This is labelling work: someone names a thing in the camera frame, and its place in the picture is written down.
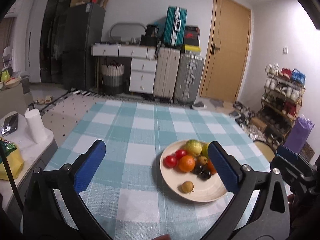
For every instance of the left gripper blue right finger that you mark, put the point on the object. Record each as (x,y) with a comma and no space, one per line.
(226,166)

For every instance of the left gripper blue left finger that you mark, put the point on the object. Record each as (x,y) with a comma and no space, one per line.
(87,164)

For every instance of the orange tangerine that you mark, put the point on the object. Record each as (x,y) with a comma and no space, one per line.
(186,163)
(211,167)

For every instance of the dark purple plum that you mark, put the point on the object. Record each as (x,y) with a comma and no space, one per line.
(198,169)
(205,175)

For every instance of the brown longan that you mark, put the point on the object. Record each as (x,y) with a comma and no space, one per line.
(187,187)
(202,160)

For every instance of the red cherry tomato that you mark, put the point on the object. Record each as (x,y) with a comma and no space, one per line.
(170,161)
(180,154)

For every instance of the person's right hand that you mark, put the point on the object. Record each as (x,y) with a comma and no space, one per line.
(292,201)

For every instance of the yellow-green guava right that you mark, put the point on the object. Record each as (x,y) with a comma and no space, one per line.
(205,150)

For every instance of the yellow-green guava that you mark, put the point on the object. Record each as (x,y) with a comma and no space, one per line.
(205,150)
(193,147)

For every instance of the cream round plate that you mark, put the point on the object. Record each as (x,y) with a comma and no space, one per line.
(203,192)

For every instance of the round stool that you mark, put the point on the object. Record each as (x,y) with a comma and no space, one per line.
(267,151)

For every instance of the orange tangerine on plate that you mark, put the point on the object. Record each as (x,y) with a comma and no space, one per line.
(186,163)

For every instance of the yellow-green guava left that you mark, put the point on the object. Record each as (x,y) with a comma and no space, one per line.
(193,147)

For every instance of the blue white checkered tablecloth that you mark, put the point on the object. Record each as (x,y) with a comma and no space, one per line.
(127,195)

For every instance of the purple bag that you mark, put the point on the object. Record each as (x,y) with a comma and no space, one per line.
(299,134)

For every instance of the red cherry tomato on plate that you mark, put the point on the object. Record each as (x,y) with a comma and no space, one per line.
(180,154)

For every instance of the white paper towel roll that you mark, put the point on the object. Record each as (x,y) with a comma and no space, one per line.
(35,124)

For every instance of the yellow snack bag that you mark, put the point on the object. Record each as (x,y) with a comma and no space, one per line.
(14,157)

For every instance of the metal shoe rack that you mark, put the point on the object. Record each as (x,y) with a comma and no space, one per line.
(281,102)

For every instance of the striped laundry basket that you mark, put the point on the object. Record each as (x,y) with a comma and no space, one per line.
(113,77)

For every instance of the silver suitcase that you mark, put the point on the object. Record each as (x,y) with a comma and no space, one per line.
(188,78)

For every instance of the white drawer desk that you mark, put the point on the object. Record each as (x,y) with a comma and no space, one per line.
(139,61)

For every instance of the wooden door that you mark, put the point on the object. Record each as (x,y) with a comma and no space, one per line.
(227,51)

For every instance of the beige suitcase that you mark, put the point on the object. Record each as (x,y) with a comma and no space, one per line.
(166,73)

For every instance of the black shoe boxes stack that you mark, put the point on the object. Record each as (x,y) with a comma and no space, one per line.
(191,41)

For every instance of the oval mirror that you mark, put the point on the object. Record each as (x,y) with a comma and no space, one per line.
(127,32)

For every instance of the black refrigerator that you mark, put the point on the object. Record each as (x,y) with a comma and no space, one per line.
(84,25)

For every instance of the teal suitcase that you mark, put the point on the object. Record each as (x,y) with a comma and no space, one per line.
(173,33)

